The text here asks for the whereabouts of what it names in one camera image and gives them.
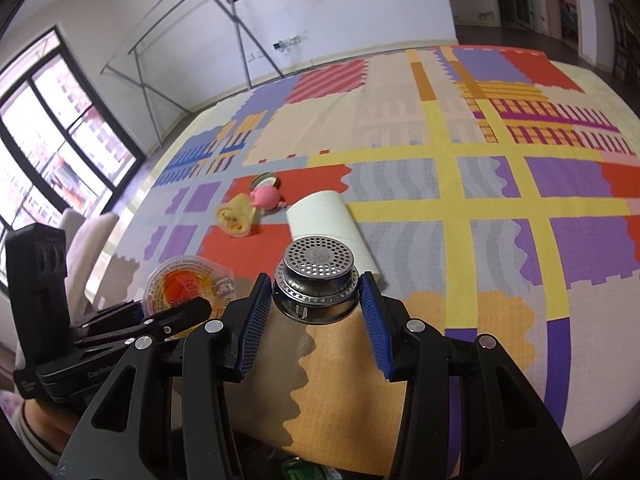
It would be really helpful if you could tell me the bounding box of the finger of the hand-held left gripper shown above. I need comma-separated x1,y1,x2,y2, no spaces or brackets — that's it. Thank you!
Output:
70,300,147,337
75,296,213,349

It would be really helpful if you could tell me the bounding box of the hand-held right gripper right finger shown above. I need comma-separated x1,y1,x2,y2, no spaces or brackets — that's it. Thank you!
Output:
357,271,583,480

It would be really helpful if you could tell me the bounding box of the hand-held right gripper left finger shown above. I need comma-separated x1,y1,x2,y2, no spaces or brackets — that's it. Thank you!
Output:
52,272,273,480

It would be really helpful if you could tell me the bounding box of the orange jelly cup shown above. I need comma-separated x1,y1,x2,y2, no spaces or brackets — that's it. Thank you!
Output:
143,255,236,333

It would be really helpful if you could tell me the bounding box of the metal sink strainer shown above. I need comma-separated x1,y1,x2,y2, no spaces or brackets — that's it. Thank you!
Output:
271,235,362,325

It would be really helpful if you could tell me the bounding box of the crushed green drink can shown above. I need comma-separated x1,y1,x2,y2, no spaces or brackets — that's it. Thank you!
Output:
280,456,326,480

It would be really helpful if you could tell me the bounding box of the person's left hand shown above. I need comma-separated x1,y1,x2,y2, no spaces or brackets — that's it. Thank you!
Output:
14,399,80,461

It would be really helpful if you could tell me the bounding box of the white covered chair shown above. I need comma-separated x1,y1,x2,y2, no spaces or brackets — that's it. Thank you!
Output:
60,208,121,321

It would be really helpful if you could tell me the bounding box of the colourful patchwork tablecloth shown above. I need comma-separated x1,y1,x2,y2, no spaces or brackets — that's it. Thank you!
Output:
92,45,640,478

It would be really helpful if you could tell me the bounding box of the yellow jelly cup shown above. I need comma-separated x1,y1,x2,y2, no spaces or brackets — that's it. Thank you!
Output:
216,192,257,238

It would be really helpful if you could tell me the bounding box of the white paper tube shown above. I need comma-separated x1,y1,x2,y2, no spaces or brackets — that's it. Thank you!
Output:
286,190,383,281

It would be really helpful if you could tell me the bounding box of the pink toy pig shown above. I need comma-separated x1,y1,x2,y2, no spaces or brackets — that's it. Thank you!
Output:
250,183,288,211

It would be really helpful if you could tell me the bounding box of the black framed window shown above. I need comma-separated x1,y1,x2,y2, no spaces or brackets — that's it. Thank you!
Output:
0,25,146,241

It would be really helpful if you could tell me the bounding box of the grey metal clothes rack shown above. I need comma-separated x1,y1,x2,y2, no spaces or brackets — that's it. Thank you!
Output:
101,0,286,146

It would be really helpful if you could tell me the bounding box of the dark wooden dining chair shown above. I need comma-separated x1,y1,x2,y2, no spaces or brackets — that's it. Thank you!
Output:
610,2,640,81

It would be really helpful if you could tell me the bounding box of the wooden door frame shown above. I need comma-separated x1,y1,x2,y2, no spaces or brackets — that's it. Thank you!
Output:
537,0,581,41

